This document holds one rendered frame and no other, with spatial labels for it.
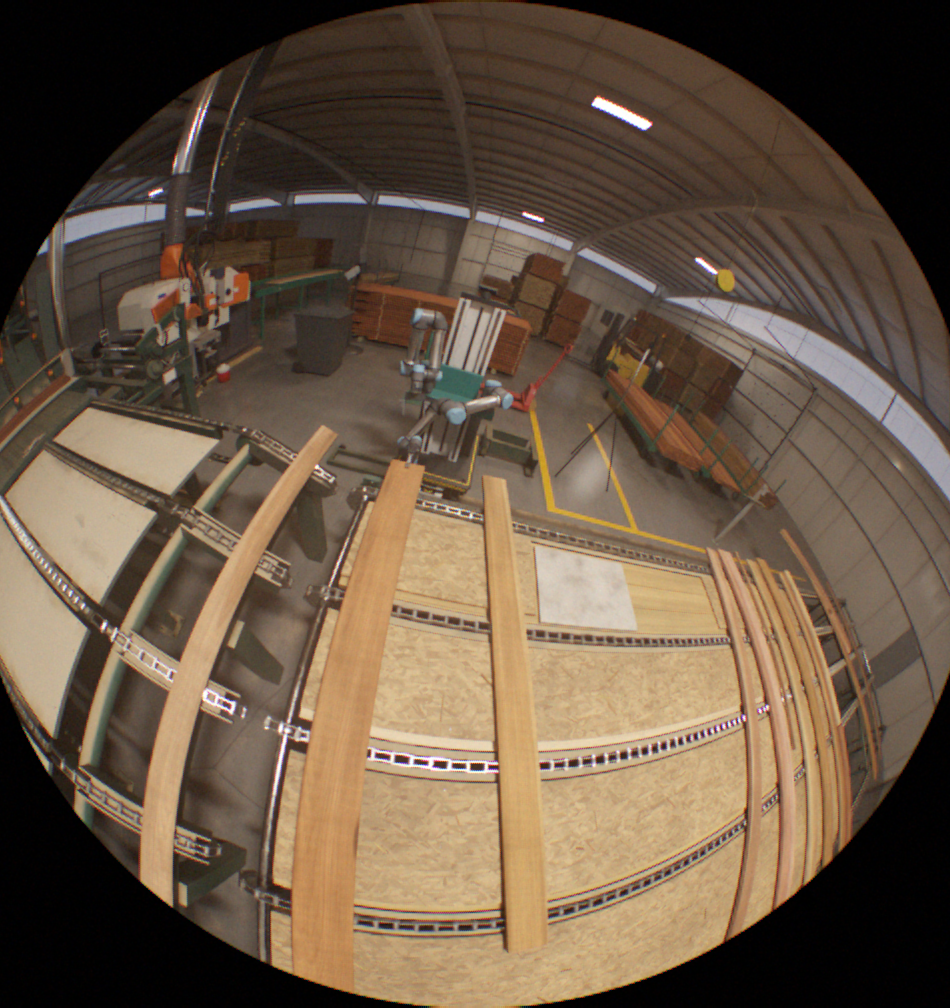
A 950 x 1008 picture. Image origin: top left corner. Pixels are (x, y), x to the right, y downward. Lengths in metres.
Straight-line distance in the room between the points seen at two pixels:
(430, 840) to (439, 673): 0.67
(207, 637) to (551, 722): 1.35
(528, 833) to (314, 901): 0.77
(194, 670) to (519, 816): 1.22
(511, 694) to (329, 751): 0.69
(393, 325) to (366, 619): 5.86
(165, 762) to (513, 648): 1.42
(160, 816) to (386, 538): 1.55
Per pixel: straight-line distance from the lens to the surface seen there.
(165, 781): 1.36
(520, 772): 1.26
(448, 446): 2.86
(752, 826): 2.45
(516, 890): 1.38
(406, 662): 1.25
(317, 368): 4.99
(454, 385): 2.49
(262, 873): 1.47
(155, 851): 1.49
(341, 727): 1.16
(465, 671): 1.28
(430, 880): 1.33
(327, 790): 1.18
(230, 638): 1.48
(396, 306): 6.36
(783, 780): 2.84
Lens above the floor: 2.03
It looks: 42 degrees down
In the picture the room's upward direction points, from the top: 22 degrees clockwise
